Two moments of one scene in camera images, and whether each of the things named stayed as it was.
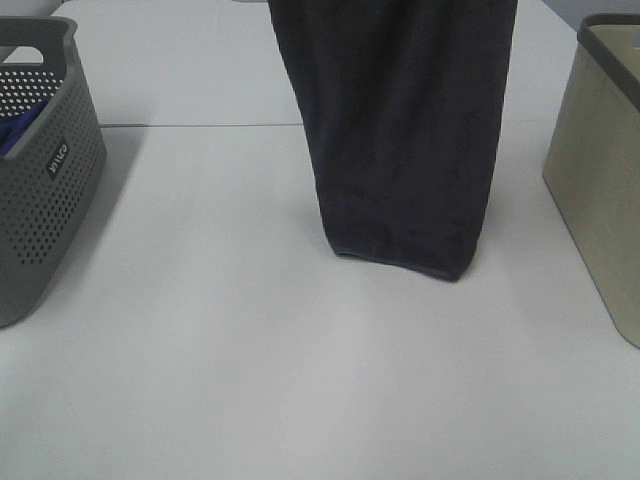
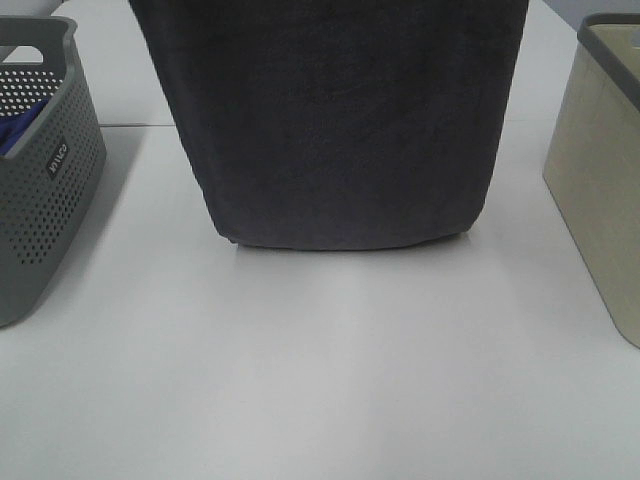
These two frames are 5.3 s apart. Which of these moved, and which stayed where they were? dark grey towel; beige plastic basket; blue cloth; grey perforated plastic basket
Moved: dark grey towel
Stayed: blue cloth; beige plastic basket; grey perforated plastic basket
